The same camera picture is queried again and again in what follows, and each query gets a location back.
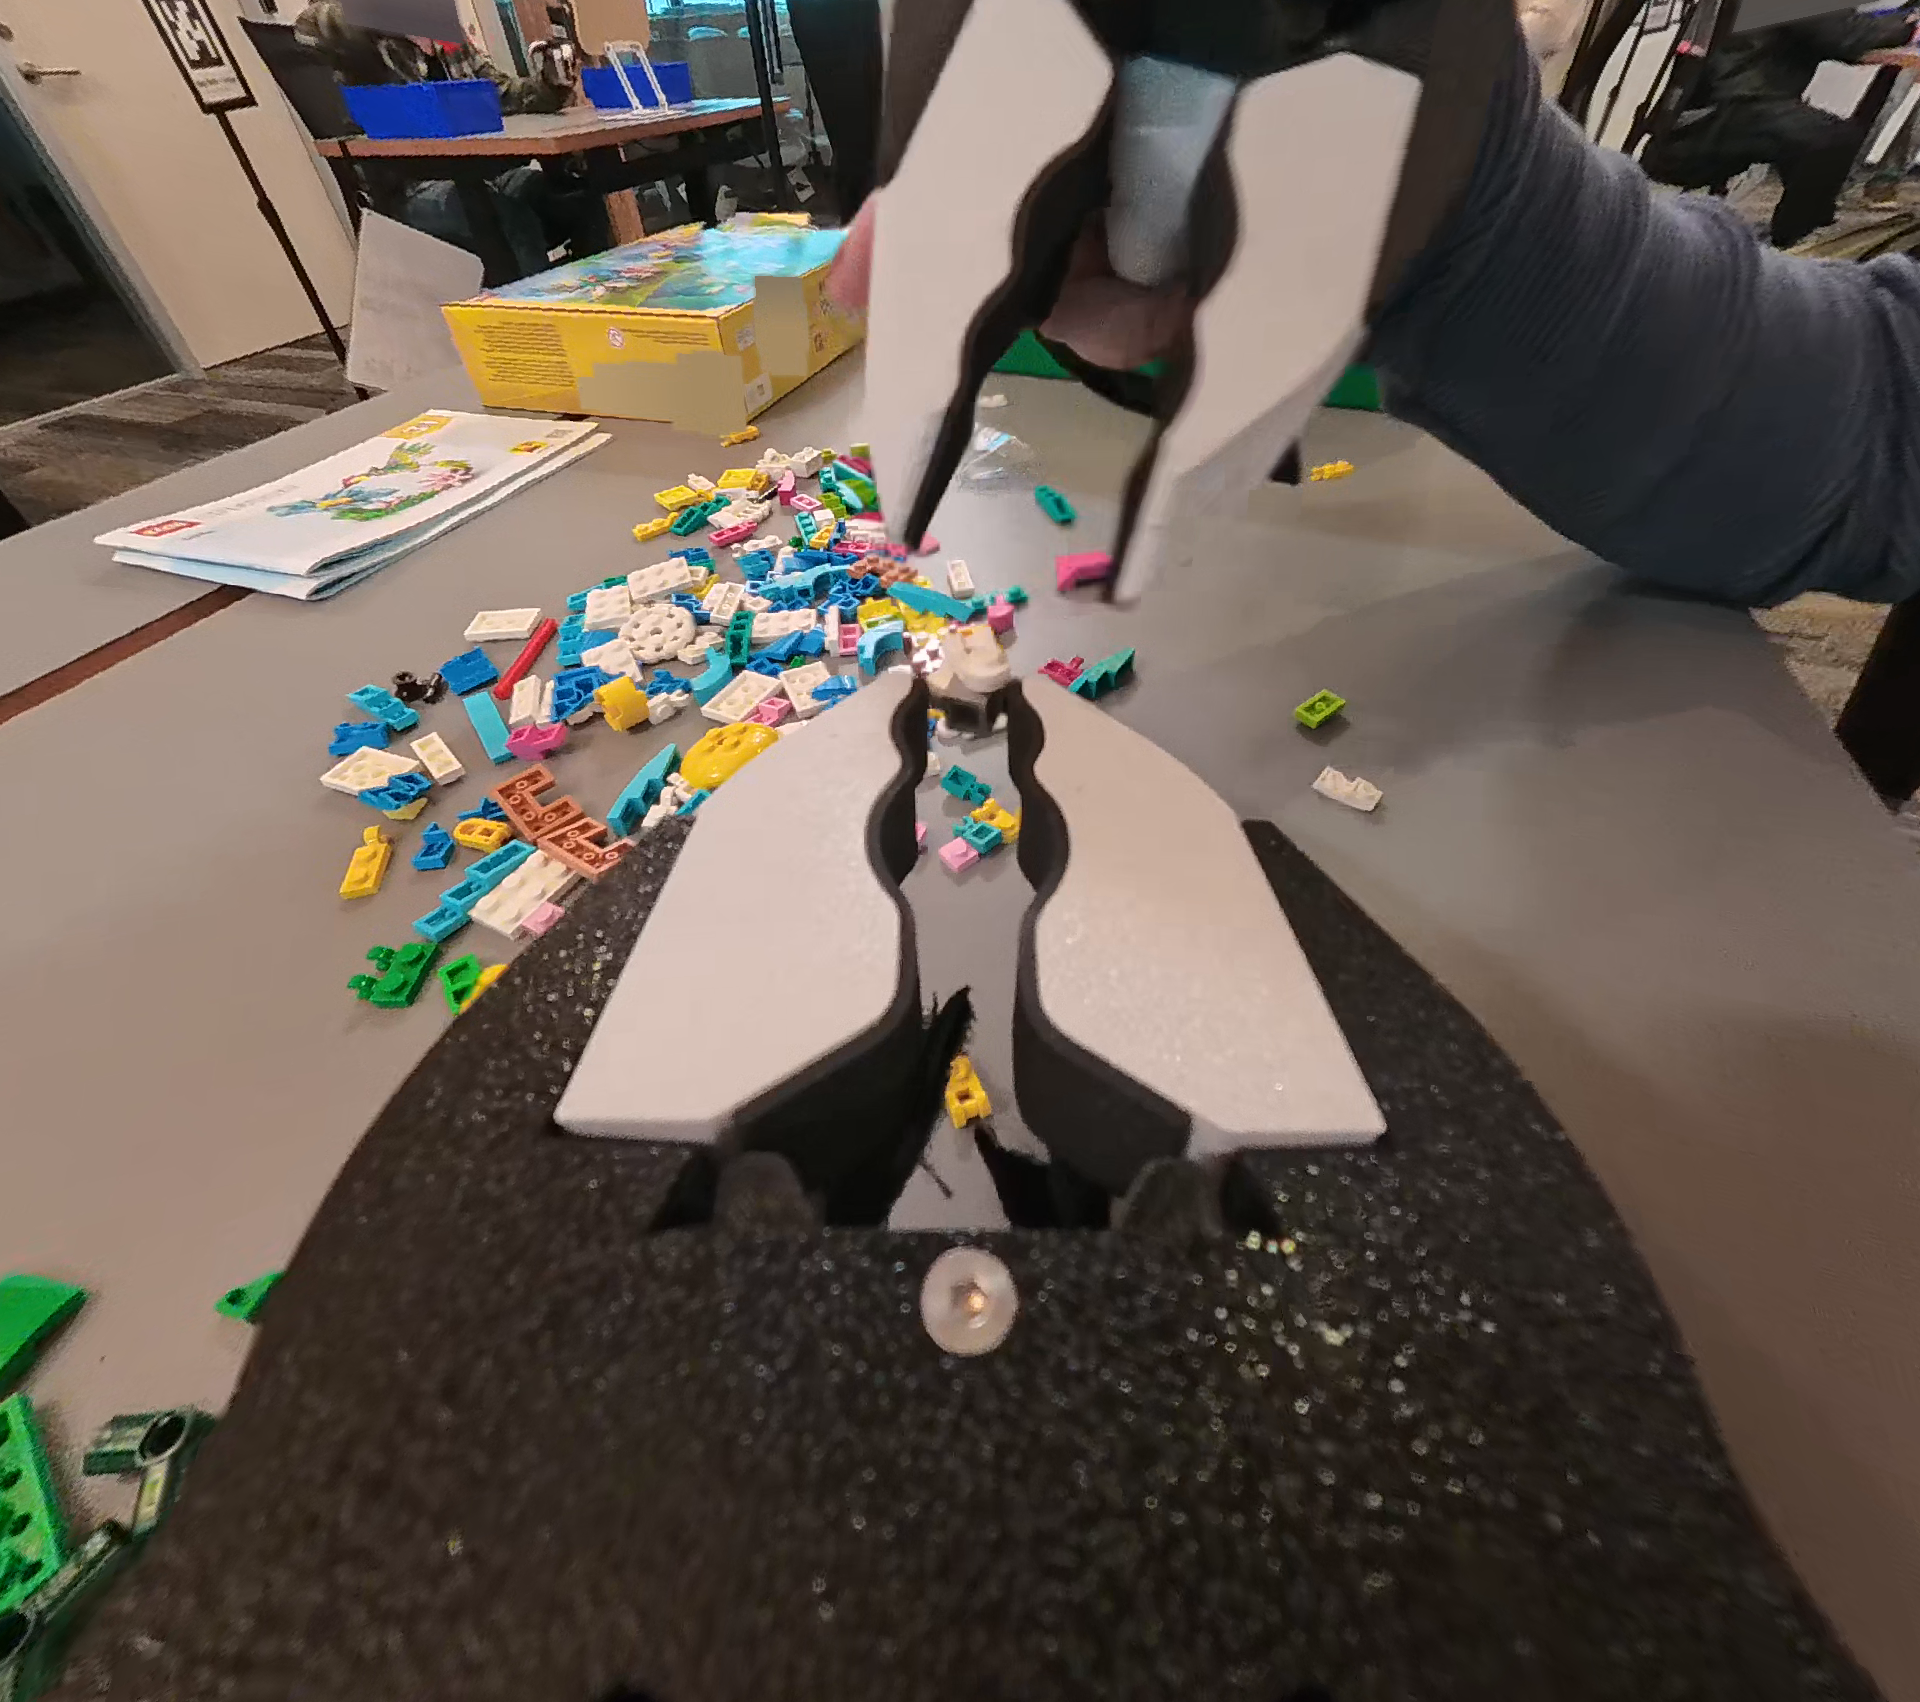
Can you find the green wedge lego plate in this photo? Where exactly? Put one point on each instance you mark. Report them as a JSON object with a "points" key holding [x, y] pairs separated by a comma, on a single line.
{"points": [[33, 1328]]}

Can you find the lego instruction booklet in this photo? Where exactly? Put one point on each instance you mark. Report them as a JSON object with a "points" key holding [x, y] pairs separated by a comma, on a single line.
{"points": [[359, 495]]}

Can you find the printed tag sign on stand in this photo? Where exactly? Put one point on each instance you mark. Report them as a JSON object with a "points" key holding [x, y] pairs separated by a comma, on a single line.
{"points": [[186, 32]]}

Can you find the wooden table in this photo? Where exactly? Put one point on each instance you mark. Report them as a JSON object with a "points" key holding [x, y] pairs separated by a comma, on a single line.
{"points": [[600, 129]]}

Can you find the large blue plastic bin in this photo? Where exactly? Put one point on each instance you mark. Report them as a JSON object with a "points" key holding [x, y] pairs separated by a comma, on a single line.
{"points": [[419, 107]]}

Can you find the white and grey lego assembly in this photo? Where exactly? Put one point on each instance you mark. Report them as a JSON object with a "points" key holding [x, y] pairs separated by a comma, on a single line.
{"points": [[972, 668]]}

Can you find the dark green lego connector piece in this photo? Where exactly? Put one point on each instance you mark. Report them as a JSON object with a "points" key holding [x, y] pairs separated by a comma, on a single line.
{"points": [[148, 1455]]}

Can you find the small teal lego plate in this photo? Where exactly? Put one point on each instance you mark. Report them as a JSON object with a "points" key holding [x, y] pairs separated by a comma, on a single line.
{"points": [[1054, 505]]}

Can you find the white lego slope piece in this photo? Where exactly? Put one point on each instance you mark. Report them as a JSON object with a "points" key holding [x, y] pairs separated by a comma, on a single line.
{"points": [[1346, 789]]}

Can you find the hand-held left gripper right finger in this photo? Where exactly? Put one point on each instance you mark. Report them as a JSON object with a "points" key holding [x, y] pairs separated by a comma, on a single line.
{"points": [[1186, 982]]}

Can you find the green board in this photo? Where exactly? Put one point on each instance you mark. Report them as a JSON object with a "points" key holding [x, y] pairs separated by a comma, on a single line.
{"points": [[1351, 387]]}

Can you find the yellow lego clip piece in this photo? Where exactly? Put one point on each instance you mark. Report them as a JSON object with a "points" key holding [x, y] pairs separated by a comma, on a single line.
{"points": [[969, 1090]]}

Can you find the pink lego bracket piece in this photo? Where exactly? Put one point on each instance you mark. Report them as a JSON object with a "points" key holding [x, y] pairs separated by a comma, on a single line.
{"points": [[1082, 568]]}

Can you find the pile of colourful lego pieces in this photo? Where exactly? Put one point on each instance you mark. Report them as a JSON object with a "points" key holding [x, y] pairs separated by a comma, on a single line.
{"points": [[658, 654]]}

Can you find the lime green lego tile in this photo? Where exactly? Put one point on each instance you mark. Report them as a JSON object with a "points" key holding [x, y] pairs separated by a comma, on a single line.
{"points": [[1319, 709]]}

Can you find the teal and pink lego pieces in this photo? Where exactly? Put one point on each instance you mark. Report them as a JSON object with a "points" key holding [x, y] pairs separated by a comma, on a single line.
{"points": [[1093, 676]]}

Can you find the clear plastic bag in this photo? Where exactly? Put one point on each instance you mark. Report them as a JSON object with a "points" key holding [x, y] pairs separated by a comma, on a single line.
{"points": [[997, 457]]}

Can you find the green studded lego plate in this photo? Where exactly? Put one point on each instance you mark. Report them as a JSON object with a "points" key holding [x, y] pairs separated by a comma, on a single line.
{"points": [[23, 1508]]}

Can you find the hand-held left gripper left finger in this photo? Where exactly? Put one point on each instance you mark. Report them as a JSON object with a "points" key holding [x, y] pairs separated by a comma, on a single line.
{"points": [[749, 953]]}

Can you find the person's right hand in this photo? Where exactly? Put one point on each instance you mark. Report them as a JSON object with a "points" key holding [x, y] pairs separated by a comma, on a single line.
{"points": [[1117, 321]]}

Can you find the yellow lego box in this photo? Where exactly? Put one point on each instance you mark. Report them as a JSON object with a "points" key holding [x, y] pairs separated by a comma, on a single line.
{"points": [[629, 338]]}

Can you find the white paper sheet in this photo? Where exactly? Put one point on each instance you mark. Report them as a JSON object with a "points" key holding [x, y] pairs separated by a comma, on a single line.
{"points": [[408, 299]]}

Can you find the person's right forearm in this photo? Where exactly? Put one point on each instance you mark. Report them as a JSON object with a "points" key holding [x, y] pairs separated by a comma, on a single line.
{"points": [[1650, 382]]}

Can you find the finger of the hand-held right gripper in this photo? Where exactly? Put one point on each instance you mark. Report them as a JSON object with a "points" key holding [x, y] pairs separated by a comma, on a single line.
{"points": [[1307, 232], [961, 173]]}

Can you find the dark table leg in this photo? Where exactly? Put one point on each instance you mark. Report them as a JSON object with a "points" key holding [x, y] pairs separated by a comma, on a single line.
{"points": [[1881, 713]]}

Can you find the small blue plastic bin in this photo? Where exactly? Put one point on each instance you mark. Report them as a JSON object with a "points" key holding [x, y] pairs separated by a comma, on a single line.
{"points": [[636, 86]]}

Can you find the dark and bright green lego piece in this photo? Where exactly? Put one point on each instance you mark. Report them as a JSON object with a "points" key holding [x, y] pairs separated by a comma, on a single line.
{"points": [[393, 978]]}

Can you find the green and yellow lego piece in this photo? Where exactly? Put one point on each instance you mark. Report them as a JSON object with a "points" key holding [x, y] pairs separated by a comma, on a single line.
{"points": [[467, 982]]}

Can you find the black chair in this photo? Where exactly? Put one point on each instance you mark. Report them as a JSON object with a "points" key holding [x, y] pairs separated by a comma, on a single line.
{"points": [[832, 83]]}

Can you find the black easel stands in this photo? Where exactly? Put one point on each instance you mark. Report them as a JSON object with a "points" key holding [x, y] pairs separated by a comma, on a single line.
{"points": [[1643, 24]]}

